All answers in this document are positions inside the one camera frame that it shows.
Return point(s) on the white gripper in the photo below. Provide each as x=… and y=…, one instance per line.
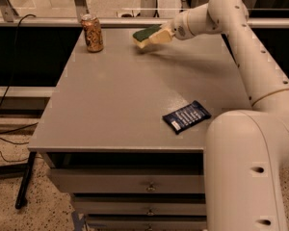
x=180, y=30

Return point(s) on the green and yellow sponge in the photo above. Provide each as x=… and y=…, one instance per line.
x=141, y=38

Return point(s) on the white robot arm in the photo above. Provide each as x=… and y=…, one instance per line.
x=245, y=149

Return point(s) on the blue rxbar blueberry wrapper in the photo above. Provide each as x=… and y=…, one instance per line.
x=186, y=117

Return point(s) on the brown patterned drink can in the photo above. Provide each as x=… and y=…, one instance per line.
x=93, y=34

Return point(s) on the grey drawer cabinet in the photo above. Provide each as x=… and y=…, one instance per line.
x=106, y=111

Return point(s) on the top grey drawer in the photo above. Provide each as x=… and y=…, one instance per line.
x=127, y=180

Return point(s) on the grey drawer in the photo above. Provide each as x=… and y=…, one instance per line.
x=146, y=223
x=127, y=180
x=159, y=204

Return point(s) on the middle grey drawer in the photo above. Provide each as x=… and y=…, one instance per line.
x=159, y=204

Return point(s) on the bottom grey drawer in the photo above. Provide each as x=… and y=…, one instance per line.
x=146, y=223

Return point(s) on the black metal stand leg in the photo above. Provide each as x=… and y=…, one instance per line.
x=28, y=168

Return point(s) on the metal railing frame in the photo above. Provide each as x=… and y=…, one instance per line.
x=51, y=17

